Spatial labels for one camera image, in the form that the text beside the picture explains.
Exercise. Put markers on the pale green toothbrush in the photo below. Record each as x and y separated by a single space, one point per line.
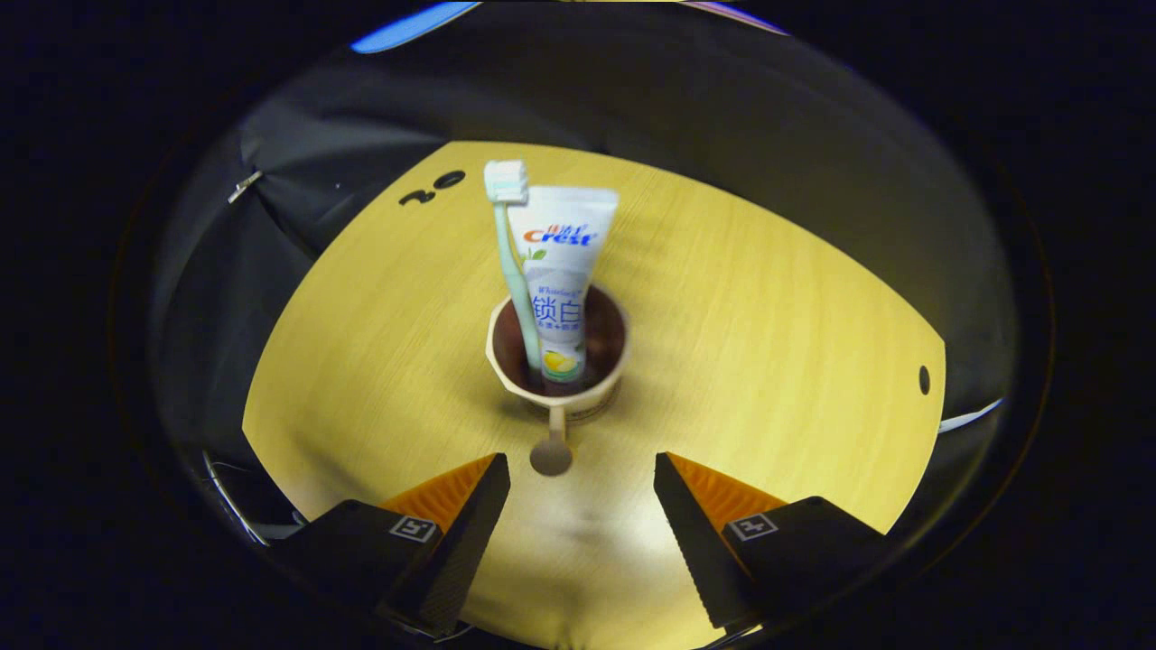
515 271

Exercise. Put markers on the white toothpaste tube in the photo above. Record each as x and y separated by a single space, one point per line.
560 271

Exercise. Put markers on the black backdrop cloth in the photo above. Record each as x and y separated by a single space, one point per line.
722 108

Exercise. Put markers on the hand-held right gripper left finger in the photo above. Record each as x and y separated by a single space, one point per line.
470 551

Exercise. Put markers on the white cloth clip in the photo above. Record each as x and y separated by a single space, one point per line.
244 186

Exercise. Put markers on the wooden desktop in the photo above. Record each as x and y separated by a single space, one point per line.
768 361

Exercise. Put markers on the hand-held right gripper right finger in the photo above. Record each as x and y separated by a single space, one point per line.
691 542

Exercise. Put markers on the beige cup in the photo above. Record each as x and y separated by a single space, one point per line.
542 399

